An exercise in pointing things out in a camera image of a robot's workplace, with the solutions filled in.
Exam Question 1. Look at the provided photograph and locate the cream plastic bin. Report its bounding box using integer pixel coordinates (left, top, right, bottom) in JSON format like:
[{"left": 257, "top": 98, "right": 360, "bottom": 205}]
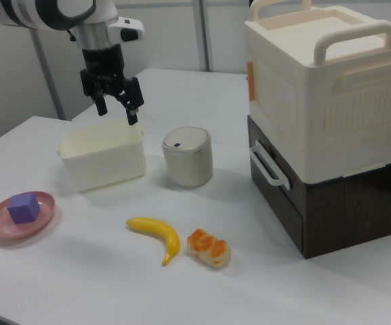
[{"left": 56, "top": 116, "right": 148, "bottom": 194}]

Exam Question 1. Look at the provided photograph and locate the dark brown wooden drawer cabinet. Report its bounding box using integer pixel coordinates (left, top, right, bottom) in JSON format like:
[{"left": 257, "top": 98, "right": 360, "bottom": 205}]
[{"left": 247, "top": 114, "right": 391, "bottom": 261}]

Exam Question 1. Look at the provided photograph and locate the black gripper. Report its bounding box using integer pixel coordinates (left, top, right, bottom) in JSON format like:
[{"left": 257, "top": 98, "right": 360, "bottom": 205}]
[{"left": 79, "top": 43, "right": 146, "bottom": 127}]

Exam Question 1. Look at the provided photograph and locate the white drawer handle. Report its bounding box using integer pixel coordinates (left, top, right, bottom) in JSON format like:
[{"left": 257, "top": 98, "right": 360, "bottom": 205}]
[{"left": 249, "top": 139, "right": 291, "bottom": 190}]

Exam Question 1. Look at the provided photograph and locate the yellow banana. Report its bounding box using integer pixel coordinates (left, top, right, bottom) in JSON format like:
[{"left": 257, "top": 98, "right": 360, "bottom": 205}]
[{"left": 125, "top": 216, "right": 182, "bottom": 267}]

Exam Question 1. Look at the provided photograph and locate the orange glazed bread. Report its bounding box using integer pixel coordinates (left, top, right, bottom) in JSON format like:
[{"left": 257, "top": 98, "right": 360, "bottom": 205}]
[{"left": 186, "top": 228, "right": 232, "bottom": 271}]

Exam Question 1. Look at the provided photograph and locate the purple cube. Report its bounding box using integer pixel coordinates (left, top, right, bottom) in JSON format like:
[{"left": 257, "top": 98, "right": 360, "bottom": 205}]
[{"left": 7, "top": 192, "right": 41, "bottom": 225}]

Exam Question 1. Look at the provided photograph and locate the small beige trash can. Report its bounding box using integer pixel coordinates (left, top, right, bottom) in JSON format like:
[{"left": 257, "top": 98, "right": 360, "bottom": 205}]
[{"left": 161, "top": 126, "right": 213, "bottom": 189}]

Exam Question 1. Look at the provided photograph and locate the cream toy microwave box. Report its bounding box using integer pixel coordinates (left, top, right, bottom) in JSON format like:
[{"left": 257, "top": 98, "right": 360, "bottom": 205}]
[{"left": 244, "top": 0, "right": 391, "bottom": 186}]

